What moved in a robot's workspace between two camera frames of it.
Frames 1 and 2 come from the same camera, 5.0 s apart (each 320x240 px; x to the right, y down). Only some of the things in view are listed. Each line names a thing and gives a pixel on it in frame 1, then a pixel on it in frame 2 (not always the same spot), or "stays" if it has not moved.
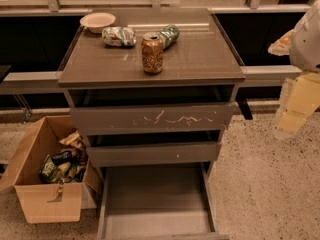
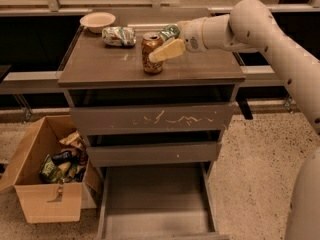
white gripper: [307, 44] to [191, 36]
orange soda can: [152, 52] stays
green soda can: [169, 35] stays
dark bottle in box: [62, 157] stays
